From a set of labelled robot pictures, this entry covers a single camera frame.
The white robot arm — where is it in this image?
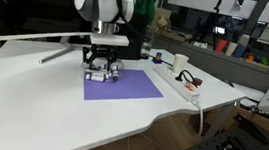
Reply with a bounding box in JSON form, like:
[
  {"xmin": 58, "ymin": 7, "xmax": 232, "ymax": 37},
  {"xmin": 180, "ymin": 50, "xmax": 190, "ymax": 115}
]
[{"xmin": 74, "ymin": 0, "xmax": 134, "ymax": 71}]

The purple paper mat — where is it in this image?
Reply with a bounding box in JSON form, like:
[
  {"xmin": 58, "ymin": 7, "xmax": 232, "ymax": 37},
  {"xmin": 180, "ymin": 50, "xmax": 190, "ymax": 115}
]
[{"xmin": 83, "ymin": 69, "xmax": 163, "ymax": 101}]

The white framed computer monitor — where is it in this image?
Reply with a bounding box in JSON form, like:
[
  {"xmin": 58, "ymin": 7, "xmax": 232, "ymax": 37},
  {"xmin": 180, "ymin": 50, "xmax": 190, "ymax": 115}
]
[{"xmin": 0, "ymin": 0, "xmax": 127, "ymax": 72}]

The white power strip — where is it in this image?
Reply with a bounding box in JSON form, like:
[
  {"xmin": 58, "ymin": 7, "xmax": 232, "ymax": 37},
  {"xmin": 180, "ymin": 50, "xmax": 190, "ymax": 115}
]
[{"xmin": 153, "ymin": 66, "xmax": 200, "ymax": 101}]

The white power cable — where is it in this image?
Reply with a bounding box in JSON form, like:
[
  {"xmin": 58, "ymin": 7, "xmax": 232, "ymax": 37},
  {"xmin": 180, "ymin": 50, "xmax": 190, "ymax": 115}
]
[{"xmin": 189, "ymin": 99, "xmax": 207, "ymax": 137}]

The black plug with cable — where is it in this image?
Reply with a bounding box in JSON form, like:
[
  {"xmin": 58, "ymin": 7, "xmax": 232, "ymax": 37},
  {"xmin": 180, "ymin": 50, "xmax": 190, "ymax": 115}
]
[{"xmin": 175, "ymin": 70, "xmax": 194, "ymax": 83}]

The white bottle front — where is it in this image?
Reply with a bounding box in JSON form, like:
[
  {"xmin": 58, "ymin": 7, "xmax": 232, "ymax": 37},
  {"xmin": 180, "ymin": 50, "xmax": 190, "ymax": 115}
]
[{"xmin": 85, "ymin": 73, "xmax": 106, "ymax": 83}]

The black coffee machine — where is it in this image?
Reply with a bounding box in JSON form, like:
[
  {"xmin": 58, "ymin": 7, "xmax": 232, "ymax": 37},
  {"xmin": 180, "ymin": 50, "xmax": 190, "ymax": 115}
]
[{"xmin": 117, "ymin": 13, "xmax": 148, "ymax": 60}]

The red plug adapter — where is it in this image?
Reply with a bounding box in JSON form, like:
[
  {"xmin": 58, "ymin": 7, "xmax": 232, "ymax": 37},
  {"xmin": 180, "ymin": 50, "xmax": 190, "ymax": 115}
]
[{"xmin": 192, "ymin": 77, "xmax": 202, "ymax": 88}]

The white bottle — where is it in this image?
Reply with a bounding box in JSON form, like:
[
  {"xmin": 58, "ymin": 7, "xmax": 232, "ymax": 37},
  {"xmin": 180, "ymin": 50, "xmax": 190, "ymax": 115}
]
[
  {"xmin": 85, "ymin": 73, "xmax": 106, "ymax": 83},
  {"xmin": 89, "ymin": 69, "xmax": 119, "ymax": 79},
  {"xmin": 110, "ymin": 65, "xmax": 119, "ymax": 71}
]

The white bottle back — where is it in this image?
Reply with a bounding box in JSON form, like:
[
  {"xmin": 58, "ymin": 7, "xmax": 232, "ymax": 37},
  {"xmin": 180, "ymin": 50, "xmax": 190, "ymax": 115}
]
[{"xmin": 110, "ymin": 65, "xmax": 119, "ymax": 71}]

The blue cup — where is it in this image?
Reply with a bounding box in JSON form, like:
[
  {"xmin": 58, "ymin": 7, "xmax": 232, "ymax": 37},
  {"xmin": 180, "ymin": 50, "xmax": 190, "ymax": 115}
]
[{"xmin": 233, "ymin": 45, "xmax": 246, "ymax": 58}]

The green cloth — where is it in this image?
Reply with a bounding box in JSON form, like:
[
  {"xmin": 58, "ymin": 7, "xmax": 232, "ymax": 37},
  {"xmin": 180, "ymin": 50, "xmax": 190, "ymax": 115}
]
[{"xmin": 134, "ymin": 0, "xmax": 156, "ymax": 24}]

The red cup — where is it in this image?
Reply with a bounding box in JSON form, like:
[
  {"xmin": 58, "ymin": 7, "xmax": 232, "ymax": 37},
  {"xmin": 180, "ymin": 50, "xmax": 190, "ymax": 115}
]
[{"xmin": 214, "ymin": 39, "xmax": 227, "ymax": 54}]

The white paper cup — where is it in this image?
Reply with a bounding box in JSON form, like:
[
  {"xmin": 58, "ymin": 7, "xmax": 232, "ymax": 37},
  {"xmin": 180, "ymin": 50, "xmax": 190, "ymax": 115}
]
[{"xmin": 172, "ymin": 53, "xmax": 189, "ymax": 73}]

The blue and orange block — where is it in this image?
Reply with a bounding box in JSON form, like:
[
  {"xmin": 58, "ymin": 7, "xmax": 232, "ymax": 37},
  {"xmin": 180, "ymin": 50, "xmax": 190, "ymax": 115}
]
[{"xmin": 152, "ymin": 52, "xmax": 162, "ymax": 64}]

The white bottle middle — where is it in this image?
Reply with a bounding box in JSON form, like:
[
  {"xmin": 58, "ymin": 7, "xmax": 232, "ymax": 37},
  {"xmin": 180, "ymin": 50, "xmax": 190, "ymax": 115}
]
[{"xmin": 89, "ymin": 69, "xmax": 119, "ymax": 79}]

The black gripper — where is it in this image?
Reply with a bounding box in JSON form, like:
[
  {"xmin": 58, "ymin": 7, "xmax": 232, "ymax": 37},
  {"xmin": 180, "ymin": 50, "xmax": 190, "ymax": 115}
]
[{"xmin": 83, "ymin": 45, "xmax": 118, "ymax": 71}]

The cream cup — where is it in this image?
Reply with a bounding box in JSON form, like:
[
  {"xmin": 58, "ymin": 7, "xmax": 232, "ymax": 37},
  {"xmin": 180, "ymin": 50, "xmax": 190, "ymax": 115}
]
[{"xmin": 225, "ymin": 42, "xmax": 237, "ymax": 56}]

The clear water bottle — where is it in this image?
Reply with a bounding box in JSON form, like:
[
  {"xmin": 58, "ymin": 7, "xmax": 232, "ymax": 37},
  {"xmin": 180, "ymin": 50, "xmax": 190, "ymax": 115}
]
[{"xmin": 141, "ymin": 25, "xmax": 154, "ymax": 59}]

